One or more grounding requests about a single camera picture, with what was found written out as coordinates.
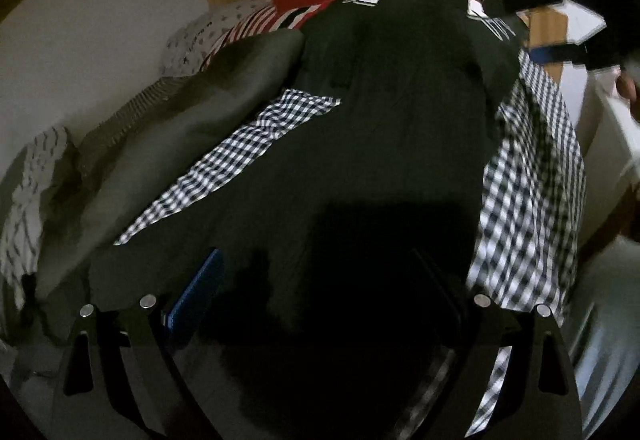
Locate grey quilt striped lining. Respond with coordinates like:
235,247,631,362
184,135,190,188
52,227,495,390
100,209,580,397
1,125,75,319

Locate white dotted pillow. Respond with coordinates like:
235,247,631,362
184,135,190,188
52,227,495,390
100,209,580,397
160,0,271,77

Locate right leg grey trousers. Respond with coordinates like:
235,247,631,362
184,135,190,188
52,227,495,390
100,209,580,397
562,236,639,439

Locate olive grey blanket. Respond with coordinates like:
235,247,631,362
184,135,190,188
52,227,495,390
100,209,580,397
36,29,304,299

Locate large black jacket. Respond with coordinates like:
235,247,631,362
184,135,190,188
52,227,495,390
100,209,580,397
89,0,520,439

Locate black white checkered bedsheet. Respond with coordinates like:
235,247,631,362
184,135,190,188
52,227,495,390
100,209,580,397
110,55,586,439

